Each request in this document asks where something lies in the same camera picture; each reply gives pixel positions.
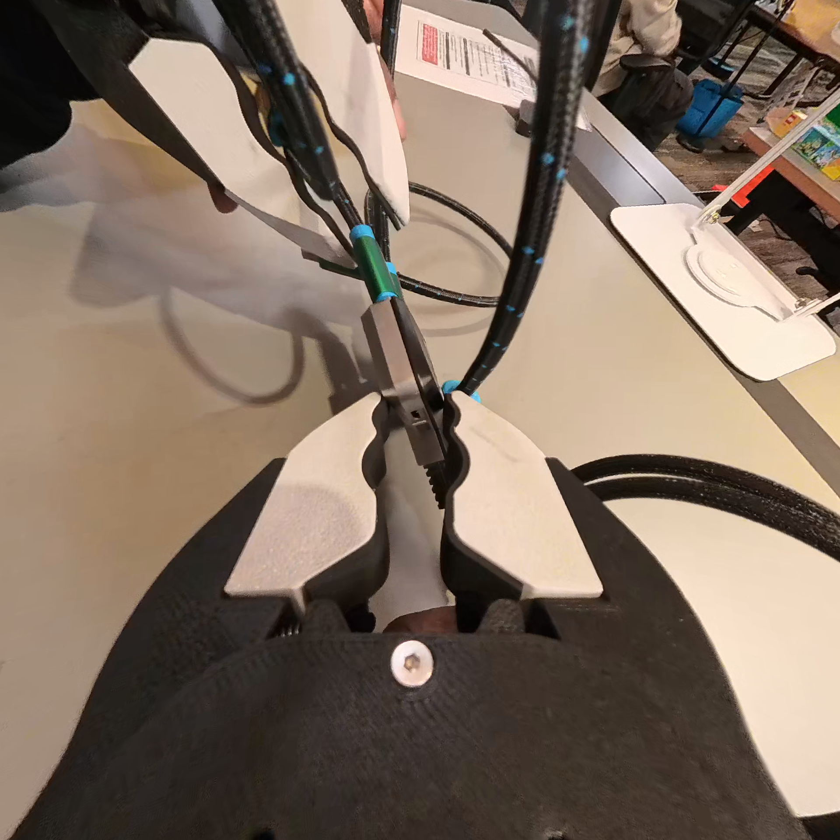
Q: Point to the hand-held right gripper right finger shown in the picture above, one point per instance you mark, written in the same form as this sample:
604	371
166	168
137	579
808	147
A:
518	518

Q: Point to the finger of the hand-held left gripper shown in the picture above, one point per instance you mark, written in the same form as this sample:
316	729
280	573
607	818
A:
361	98
197	98

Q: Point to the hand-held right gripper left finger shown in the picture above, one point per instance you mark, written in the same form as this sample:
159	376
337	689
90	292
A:
308	518

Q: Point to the silver metal port hub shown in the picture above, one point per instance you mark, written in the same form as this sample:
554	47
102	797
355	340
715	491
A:
394	354

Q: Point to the small black usb hub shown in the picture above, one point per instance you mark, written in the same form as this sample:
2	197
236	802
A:
527	118

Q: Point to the person's left hand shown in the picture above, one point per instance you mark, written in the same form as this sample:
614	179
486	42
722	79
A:
223	200

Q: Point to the printed paper sheet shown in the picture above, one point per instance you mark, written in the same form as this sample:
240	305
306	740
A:
459	52

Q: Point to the white flat pad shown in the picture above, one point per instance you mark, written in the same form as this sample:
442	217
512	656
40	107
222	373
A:
656	262

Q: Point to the black office chair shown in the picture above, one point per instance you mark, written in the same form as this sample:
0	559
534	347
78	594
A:
656	92

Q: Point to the blue bag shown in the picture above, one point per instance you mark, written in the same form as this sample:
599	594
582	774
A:
712	108

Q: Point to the wooden office desk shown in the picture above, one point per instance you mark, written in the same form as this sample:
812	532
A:
807	184

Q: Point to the colourful printed box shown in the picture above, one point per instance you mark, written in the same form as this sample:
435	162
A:
820	141

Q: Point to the white stand frame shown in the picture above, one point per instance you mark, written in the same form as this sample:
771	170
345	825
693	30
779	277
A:
722	272

